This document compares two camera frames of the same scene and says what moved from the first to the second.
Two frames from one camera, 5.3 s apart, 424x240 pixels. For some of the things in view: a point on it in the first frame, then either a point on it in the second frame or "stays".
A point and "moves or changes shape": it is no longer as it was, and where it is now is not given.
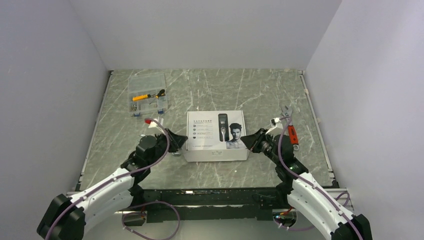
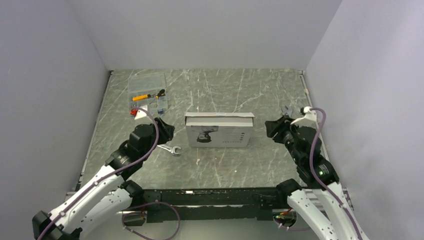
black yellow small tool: x=161 y=93 stays
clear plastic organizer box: x=147 y=93 stays
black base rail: x=188 y=205 stays
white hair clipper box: x=215 y=135 moves or changes shape
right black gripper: x=253 y=140 → x=280 y=125
